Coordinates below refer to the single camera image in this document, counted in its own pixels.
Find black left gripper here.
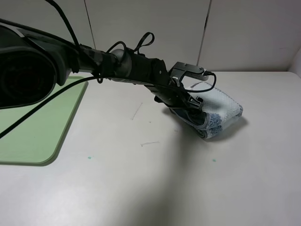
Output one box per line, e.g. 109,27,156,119
147,71,206,121

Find blue white striped towel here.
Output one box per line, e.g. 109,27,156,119
179,88,243,139

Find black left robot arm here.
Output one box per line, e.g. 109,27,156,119
0,20,205,119

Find green plastic tray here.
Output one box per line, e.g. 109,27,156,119
0,81,88,166

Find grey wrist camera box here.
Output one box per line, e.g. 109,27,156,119
169,62,209,82

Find black camera cable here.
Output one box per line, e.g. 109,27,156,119
0,0,217,139

